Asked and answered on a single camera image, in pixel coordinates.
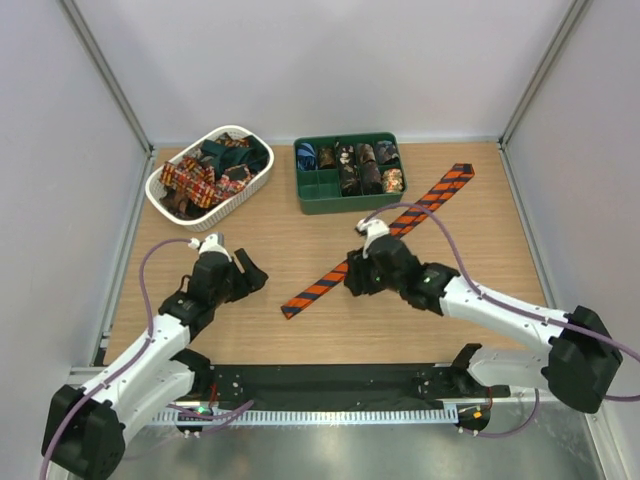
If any green divided organizer tray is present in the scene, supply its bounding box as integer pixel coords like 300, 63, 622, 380
293, 132, 409, 215

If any blue grey rolled tie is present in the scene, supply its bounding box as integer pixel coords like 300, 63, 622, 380
375, 140, 400, 165

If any right aluminium frame post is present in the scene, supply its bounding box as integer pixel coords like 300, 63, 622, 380
497, 0, 592, 307

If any beige red rolled tie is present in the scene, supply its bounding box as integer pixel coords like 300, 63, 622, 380
381, 168, 405, 194

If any aluminium frame post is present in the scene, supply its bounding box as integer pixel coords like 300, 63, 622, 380
497, 0, 592, 307
58, 0, 156, 368

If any slotted grey cable duct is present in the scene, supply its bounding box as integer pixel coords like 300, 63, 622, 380
149, 407, 459, 427

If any brown camouflage rolled tie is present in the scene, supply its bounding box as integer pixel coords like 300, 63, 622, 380
317, 145, 336, 170

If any purple cable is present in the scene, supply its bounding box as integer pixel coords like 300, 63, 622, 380
38, 238, 256, 480
367, 202, 640, 440

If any red yellow patterned tie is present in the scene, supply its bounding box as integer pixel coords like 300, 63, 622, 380
159, 156, 253, 209

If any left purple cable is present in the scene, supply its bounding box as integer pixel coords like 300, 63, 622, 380
38, 238, 256, 480

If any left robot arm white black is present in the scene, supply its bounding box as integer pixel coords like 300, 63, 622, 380
39, 234, 268, 479

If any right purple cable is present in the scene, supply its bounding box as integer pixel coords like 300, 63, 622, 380
367, 202, 640, 440

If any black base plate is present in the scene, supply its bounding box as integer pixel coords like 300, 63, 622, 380
187, 363, 511, 412

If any dark floral rolled tie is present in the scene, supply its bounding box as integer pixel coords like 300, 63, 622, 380
336, 143, 361, 197

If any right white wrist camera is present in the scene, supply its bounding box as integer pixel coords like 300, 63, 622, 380
355, 217, 390, 258

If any left aluminium frame post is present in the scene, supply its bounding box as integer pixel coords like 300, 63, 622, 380
58, 0, 156, 368

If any white plastic basket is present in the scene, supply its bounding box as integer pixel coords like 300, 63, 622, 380
145, 125, 275, 232

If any dark green tie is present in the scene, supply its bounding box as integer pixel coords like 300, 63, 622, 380
199, 134, 270, 179

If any orange navy striped tie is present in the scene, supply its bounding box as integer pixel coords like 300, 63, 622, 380
280, 163, 475, 319

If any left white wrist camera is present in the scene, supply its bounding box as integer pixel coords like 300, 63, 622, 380
197, 232, 232, 261

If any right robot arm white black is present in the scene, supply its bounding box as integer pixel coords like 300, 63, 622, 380
345, 235, 622, 413

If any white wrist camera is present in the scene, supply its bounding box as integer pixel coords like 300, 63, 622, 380
197, 232, 232, 261
355, 217, 390, 258

